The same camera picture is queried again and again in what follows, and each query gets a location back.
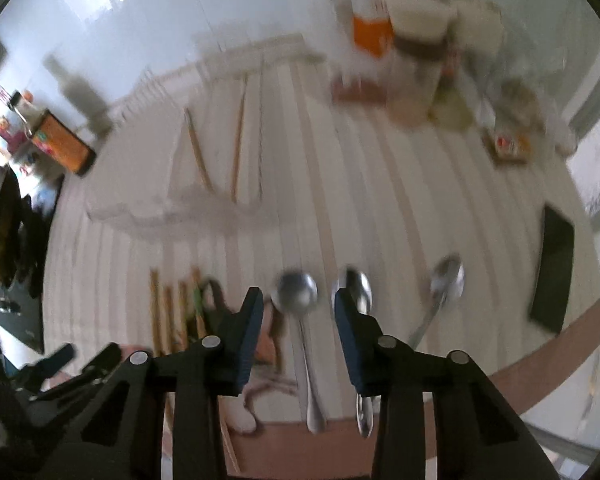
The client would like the oil dispenser bottle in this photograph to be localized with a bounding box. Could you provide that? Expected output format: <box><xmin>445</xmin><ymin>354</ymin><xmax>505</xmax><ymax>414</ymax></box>
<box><xmin>430</xmin><ymin>0</ymin><xmax>505</xmax><ymax>132</ymax></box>

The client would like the black smartphone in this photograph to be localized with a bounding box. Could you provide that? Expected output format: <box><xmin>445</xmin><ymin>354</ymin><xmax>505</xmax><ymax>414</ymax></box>
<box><xmin>529</xmin><ymin>203</ymin><xmax>574</xmax><ymax>335</ymax></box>

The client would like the cat pattern table mat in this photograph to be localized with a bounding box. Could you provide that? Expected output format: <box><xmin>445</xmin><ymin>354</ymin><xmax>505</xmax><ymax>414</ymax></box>
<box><xmin>42</xmin><ymin>49</ymin><xmax>600</xmax><ymax>480</ymax></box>

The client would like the orange seasoning packet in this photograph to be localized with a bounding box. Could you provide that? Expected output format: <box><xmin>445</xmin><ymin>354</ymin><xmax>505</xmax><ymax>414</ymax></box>
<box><xmin>352</xmin><ymin>14</ymin><xmax>393</xmax><ymax>58</ymax></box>

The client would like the slanted steel spoon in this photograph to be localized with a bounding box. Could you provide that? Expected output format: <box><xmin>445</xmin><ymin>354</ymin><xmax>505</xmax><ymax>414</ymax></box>
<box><xmin>407</xmin><ymin>252</ymin><xmax>465</xmax><ymax>350</ymax></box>

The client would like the white plastic bag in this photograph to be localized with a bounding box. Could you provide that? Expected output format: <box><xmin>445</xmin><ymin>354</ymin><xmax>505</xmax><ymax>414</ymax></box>
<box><xmin>329</xmin><ymin>0</ymin><xmax>393</xmax><ymax>84</ymax></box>

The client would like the small colourful card box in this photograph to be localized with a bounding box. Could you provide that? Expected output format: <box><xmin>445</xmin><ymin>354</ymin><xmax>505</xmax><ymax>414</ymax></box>
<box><xmin>484</xmin><ymin>131</ymin><xmax>533</xmax><ymax>165</ymax></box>

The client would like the clear plastic tray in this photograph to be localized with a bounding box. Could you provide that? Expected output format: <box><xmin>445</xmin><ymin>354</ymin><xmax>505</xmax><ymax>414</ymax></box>
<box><xmin>84</xmin><ymin>34</ymin><xmax>312</xmax><ymax>237</ymax></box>

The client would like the round steel spoon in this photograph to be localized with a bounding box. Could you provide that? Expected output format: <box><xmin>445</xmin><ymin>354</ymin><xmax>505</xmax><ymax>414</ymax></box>
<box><xmin>272</xmin><ymin>269</ymin><xmax>326</xmax><ymax>434</ymax></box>

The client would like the black induction cooker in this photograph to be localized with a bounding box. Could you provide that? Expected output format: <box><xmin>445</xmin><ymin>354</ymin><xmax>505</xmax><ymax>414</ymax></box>
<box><xmin>0</xmin><ymin>174</ymin><xmax>65</xmax><ymax>354</ymax></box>

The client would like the colourful toy container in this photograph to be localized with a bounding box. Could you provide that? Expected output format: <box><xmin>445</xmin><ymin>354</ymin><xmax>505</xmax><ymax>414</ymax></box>
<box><xmin>0</xmin><ymin>85</ymin><xmax>40</xmax><ymax>176</ymax></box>

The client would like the oval steel spoon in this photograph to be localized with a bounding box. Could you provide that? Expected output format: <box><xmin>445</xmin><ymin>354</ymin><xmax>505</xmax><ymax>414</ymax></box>
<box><xmin>332</xmin><ymin>266</ymin><xmax>374</xmax><ymax>439</ymax></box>

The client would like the white lid clear jar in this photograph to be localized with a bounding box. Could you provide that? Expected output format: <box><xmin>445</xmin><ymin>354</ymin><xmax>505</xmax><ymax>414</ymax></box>
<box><xmin>385</xmin><ymin>0</ymin><xmax>456</xmax><ymax>129</ymax></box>

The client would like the clear plastic bag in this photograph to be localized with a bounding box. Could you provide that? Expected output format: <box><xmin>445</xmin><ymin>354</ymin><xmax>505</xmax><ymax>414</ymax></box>
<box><xmin>484</xmin><ymin>15</ymin><xmax>578</xmax><ymax>162</ymax></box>

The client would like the wooden chopstick green band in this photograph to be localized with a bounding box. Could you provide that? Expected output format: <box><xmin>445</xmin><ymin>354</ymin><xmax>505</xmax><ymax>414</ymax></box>
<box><xmin>190</xmin><ymin>266</ymin><xmax>207</xmax><ymax>339</ymax></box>

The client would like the soy sauce bottle orange label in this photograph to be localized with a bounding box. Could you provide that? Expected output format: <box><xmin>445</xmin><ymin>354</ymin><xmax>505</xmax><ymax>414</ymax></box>
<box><xmin>8</xmin><ymin>91</ymin><xmax>96</xmax><ymax>176</ymax></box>

